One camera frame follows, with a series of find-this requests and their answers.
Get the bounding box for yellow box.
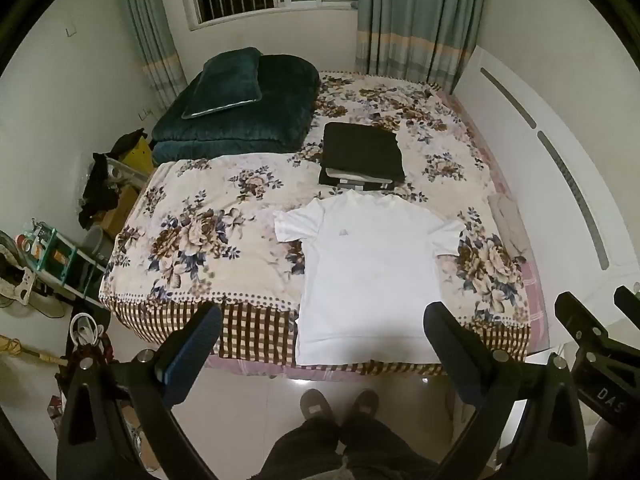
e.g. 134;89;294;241
120;139;154;179

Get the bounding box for white bed headboard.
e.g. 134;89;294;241
452;45;640;272

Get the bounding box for person's left grey shoe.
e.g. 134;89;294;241
299;388;335;429

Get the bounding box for clear plastic storage box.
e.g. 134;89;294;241
105;157;151;187

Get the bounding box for white coiled cable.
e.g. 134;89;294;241
70;312;104;349

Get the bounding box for white floor fan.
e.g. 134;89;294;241
0;230;67;319

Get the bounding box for floral bed sheet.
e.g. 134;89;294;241
98;71;532;377

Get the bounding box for brown cardboard box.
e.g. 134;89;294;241
97;185;139;239

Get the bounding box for teal striped curtain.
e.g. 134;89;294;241
354;0;489;95
116;0;189;107

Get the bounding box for wooden broom stick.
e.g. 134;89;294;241
0;334;69;367

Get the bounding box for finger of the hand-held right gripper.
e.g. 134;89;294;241
554;290;610;357
613;285;640;322

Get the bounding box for white t-shirt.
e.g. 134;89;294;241
272;190;466;366

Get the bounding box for person's legs in dark pants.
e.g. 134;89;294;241
252;416;442;480

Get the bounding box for person's right grey shoe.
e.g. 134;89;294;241
350;388;381;424

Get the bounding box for grey bucket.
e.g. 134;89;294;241
80;225;114;264

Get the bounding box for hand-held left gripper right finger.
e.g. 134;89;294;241
422;301;587;480

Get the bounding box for dark green pillow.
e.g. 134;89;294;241
181;47;264;120

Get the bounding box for dark green folded quilt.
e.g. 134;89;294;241
151;54;321;166

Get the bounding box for black folded garment white print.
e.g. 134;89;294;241
318;166;407;193

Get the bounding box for green storage rack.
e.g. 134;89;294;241
19;219;109;307

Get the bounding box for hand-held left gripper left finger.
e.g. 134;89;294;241
56;301;223;480

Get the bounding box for person's grey shoe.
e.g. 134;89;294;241
350;388;381;424
299;388;335;429

